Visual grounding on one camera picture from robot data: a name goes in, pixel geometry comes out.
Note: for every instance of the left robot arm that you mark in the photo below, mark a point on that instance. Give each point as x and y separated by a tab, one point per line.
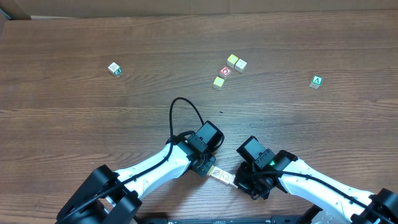
108	196

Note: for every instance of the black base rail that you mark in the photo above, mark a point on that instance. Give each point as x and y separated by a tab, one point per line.
275	219

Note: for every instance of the white wooden number block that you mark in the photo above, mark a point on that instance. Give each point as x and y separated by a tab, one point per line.
232	184

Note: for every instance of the yellow block middle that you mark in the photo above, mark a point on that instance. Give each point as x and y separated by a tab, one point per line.
218	83

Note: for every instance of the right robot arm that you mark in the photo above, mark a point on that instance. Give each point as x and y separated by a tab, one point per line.
333	202

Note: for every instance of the green letter block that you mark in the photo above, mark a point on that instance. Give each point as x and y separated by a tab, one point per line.
316	82

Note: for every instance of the white block red side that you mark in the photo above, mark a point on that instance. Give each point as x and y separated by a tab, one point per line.
216	172

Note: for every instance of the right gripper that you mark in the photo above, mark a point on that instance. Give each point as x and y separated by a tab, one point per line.
241	179

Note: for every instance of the yellow wooden block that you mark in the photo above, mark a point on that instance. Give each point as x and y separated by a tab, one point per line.
210	171

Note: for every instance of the white block green side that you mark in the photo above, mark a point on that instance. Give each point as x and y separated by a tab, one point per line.
115	69

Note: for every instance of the white block beside yellow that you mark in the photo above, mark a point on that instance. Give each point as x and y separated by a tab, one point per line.
240	65

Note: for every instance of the yellow block top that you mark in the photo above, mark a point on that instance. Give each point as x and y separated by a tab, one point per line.
232	60

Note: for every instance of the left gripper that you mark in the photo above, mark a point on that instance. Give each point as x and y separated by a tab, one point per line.
206	168

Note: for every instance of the white block green edge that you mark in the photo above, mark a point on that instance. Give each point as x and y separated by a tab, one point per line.
227	178

